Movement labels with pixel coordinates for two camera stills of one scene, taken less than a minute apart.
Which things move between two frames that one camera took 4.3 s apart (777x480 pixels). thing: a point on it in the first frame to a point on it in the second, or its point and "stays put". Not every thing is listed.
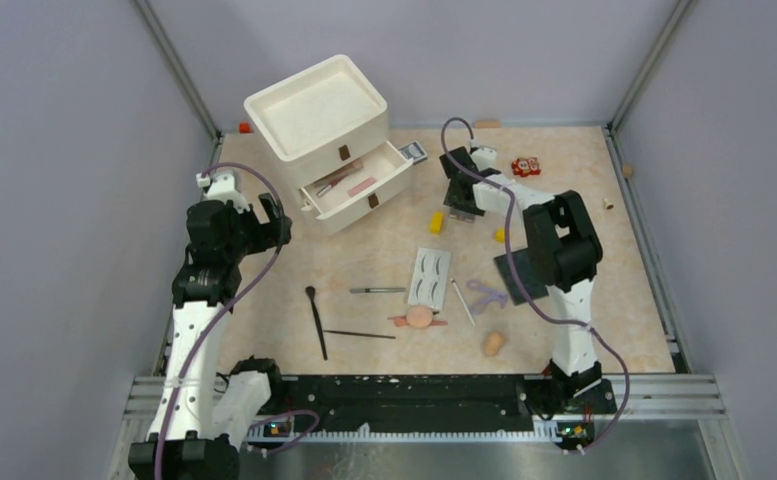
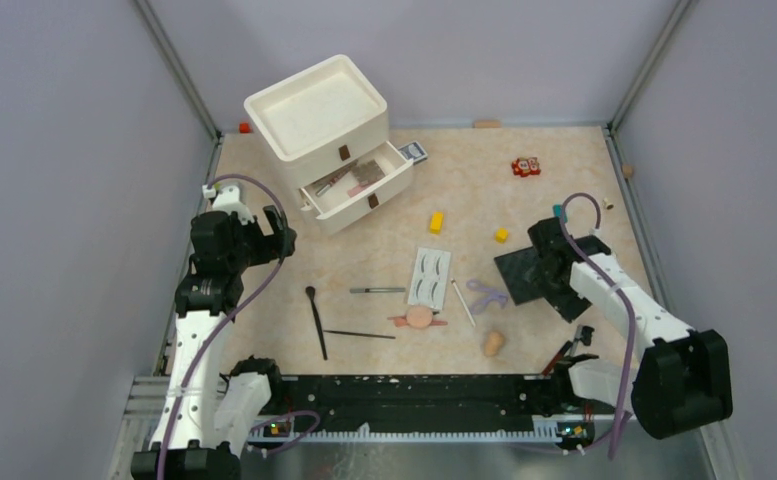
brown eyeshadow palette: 340,173 stays put
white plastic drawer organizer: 326,130 stays put
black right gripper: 451,202 to 570,298
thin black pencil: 360,334 stays put
